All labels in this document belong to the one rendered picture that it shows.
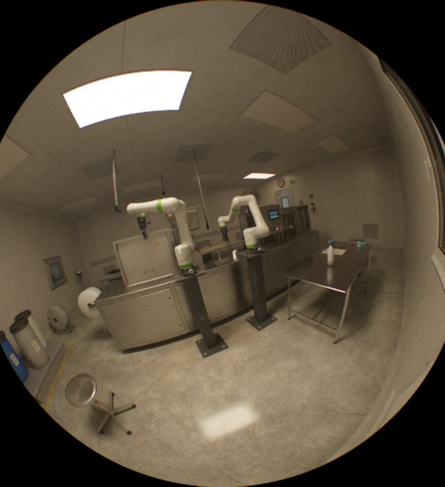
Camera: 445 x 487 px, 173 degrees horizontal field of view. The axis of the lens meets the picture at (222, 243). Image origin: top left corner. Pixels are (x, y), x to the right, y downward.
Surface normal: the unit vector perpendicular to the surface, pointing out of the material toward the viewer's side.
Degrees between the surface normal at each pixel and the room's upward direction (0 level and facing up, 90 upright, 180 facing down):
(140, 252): 90
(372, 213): 90
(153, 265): 90
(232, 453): 0
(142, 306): 90
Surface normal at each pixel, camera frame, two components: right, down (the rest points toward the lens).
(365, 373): -0.19, -0.97
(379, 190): -0.89, 0.24
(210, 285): 0.42, 0.06
